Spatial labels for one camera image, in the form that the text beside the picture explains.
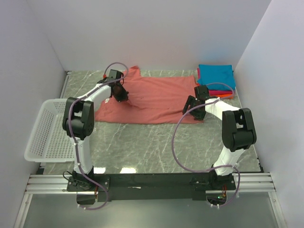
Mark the aluminium frame rail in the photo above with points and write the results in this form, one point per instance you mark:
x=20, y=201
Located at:
x=56, y=184

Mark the folded blue t shirt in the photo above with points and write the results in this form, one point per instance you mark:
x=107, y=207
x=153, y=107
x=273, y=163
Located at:
x=217, y=77

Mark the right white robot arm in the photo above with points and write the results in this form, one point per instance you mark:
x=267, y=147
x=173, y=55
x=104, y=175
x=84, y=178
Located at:
x=238, y=129

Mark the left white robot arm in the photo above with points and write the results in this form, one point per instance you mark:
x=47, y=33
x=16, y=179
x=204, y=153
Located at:
x=79, y=116

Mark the folded orange t shirt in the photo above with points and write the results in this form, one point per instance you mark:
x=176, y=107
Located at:
x=226, y=96

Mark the folded magenta t shirt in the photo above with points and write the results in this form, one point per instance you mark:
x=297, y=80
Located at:
x=220, y=93

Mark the black base beam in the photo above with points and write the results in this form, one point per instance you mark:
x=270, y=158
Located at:
x=151, y=186

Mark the white plastic basket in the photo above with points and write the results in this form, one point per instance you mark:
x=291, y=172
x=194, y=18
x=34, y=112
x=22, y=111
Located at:
x=48, y=142

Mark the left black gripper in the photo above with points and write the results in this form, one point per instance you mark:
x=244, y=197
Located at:
x=124, y=97

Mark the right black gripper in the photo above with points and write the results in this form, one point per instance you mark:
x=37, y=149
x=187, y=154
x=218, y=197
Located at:
x=190, y=100

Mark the salmon pink t shirt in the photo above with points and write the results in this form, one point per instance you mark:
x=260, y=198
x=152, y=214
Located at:
x=151, y=100

